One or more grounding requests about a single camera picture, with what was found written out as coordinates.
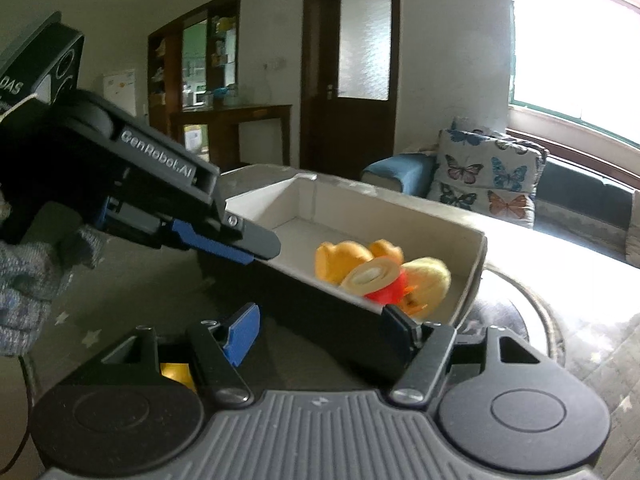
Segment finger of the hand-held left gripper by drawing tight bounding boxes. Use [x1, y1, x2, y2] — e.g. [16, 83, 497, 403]
[97, 199, 173, 249]
[170, 219, 282, 265]

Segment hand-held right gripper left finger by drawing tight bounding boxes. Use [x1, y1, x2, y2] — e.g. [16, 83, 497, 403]
[60, 302, 261, 407]

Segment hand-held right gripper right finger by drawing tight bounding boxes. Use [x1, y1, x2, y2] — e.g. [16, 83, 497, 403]
[382, 305, 566, 406]

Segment yellow plush chick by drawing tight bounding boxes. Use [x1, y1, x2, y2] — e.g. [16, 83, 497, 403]
[399, 256, 452, 321]

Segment toy apple half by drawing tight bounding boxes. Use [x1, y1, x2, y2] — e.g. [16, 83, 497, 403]
[342, 257, 407, 307]

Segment cardboard box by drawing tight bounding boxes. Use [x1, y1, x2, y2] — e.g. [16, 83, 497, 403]
[197, 162, 488, 386]

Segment yellow pig toy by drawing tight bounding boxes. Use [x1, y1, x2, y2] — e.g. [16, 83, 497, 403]
[160, 361, 197, 392]

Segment orange rubber duck toy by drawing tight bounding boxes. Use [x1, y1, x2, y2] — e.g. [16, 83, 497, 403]
[315, 239, 404, 286]

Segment person's left hand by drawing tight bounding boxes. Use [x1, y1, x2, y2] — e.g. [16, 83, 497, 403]
[0, 205, 108, 358]

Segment white fridge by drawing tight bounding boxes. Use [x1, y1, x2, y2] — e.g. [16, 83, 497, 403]
[102, 69, 137, 117]

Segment round glass turntable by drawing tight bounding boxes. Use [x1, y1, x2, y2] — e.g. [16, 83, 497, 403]
[460, 265, 567, 367]

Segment dark wooden cabinet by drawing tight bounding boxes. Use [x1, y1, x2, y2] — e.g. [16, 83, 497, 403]
[147, 0, 242, 161]

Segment dark wooden desk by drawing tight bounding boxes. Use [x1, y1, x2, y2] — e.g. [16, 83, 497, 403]
[170, 104, 293, 171]

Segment blue sofa cushion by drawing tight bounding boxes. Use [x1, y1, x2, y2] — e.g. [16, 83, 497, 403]
[361, 154, 437, 197]

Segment quilted star tablecloth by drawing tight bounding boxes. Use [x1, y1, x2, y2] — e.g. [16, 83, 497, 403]
[15, 210, 640, 480]

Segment dark wooden door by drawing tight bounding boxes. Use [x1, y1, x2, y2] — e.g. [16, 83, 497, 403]
[302, 0, 401, 181]

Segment dark green sofa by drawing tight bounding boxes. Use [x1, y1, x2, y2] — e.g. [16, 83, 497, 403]
[536, 157, 640, 223]

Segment white cushion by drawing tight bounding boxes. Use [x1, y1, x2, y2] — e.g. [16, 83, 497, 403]
[625, 190, 640, 262]

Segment large window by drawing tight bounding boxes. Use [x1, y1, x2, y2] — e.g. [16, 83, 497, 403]
[507, 0, 640, 148]

